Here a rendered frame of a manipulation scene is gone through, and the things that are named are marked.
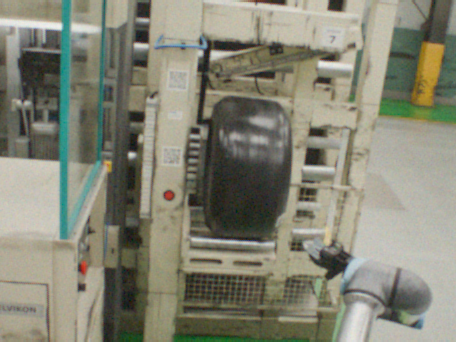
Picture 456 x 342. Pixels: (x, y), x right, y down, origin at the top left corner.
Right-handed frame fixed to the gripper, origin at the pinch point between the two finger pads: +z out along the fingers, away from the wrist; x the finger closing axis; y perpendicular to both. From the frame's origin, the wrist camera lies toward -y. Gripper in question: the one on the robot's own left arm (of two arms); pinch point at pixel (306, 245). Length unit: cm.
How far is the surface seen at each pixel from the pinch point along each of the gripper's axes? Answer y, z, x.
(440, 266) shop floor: -176, 16, -186
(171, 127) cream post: 34, 55, 14
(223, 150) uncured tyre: 32.6, 31.5, 9.4
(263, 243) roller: -9.3, 18.6, 3.5
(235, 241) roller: -7.3, 25.9, 11.6
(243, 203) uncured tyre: 16.3, 20.0, 11.8
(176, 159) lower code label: 22, 51, 16
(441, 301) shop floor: -156, -7, -141
